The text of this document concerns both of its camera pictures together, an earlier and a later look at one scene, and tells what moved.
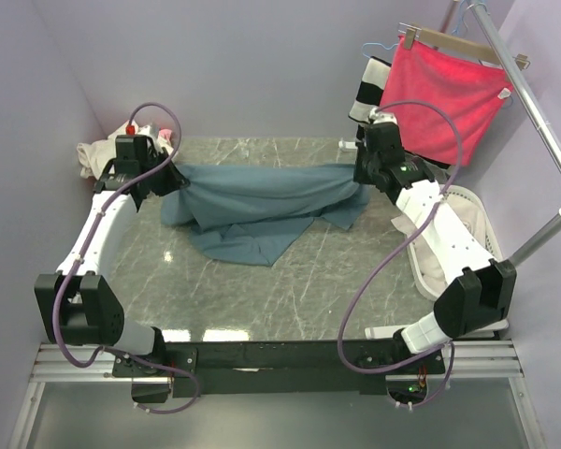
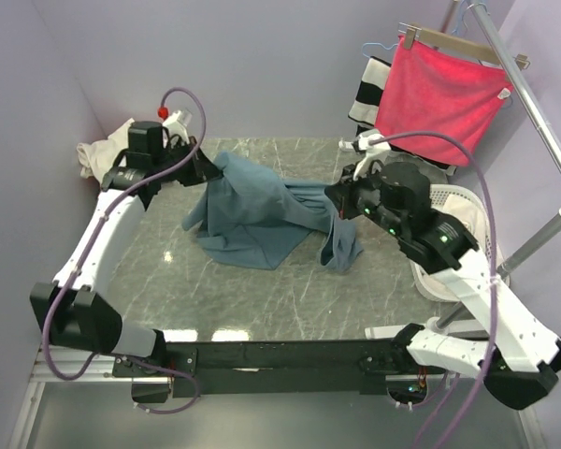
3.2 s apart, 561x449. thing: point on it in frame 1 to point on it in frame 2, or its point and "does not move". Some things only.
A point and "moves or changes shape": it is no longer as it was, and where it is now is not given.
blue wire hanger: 381,45 does not move
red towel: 471,89 does not move
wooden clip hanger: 455,44 does not move
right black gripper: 359,176 to 344,191
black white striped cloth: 370,90 does not move
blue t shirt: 255,212 moves or changes shape
